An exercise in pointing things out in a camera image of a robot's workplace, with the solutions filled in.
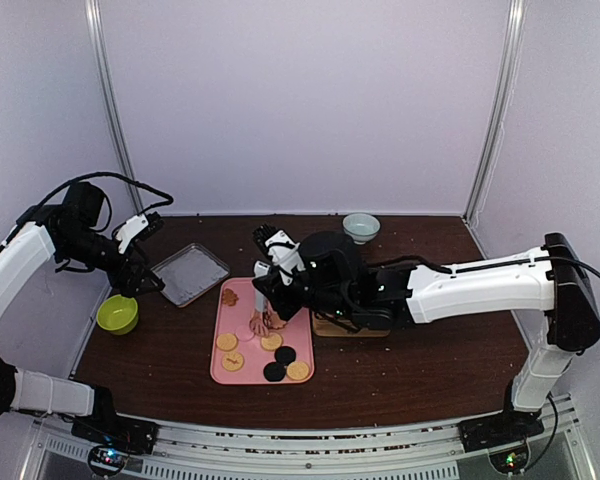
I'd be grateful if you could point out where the silver metal tin lid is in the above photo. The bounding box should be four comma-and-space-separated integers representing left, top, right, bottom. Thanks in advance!
152, 243, 230, 308

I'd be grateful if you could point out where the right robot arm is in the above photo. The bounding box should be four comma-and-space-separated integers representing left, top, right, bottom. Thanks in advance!
253, 224, 600, 442

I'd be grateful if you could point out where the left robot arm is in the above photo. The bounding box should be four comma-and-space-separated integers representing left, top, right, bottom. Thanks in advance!
0, 171, 174, 444

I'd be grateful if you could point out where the green bowl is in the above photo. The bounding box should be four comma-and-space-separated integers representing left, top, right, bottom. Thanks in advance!
96, 295, 139, 336

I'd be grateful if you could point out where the gold cookie tin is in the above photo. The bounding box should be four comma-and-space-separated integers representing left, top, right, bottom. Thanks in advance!
311, 314, 390, 338

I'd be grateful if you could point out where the pink round cookie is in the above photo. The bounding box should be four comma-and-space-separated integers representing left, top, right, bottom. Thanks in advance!
235, 325, 255, 342

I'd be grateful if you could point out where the black sandwich cookie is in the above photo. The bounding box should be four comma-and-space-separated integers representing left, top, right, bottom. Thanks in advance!
274, 346, 297, 366
263, 362, 286, 382

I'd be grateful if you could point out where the yellow round cookie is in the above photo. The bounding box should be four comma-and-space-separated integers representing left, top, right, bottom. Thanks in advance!
286, 361, 311, 381

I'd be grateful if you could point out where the pink tray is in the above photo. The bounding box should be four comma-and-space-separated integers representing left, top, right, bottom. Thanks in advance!
210, 278, 315, 386

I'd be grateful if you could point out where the pale blue ceramic bowl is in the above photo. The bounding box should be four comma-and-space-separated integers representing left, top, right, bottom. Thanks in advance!
342, 213, 381, 245

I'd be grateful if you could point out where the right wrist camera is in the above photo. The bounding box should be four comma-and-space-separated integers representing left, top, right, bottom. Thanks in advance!
298, 231, 369, 294

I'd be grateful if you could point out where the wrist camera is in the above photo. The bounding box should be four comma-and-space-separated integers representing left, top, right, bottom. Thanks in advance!
298, 231, 369, 294
62, 181, 105, 227

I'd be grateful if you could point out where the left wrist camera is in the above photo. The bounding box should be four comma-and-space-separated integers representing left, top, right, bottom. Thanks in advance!
62, 181, 105, 227

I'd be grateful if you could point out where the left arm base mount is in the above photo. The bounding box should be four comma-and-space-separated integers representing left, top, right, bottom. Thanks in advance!
71, 415, 159, 455

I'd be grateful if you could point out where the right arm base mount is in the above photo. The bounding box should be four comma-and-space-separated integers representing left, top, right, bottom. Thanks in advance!
458, 411, 544, 452

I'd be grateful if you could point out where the aluminium corner post left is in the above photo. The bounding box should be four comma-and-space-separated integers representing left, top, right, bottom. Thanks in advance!
83, 0, 144, 211

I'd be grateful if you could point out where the aluminium corner post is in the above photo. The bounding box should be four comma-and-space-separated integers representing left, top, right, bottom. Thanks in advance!
83, 0, 144, 211
464, 0, 527, 228

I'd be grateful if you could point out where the aluminium corner post right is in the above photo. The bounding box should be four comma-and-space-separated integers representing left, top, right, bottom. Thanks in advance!
464, 0, 527, 228

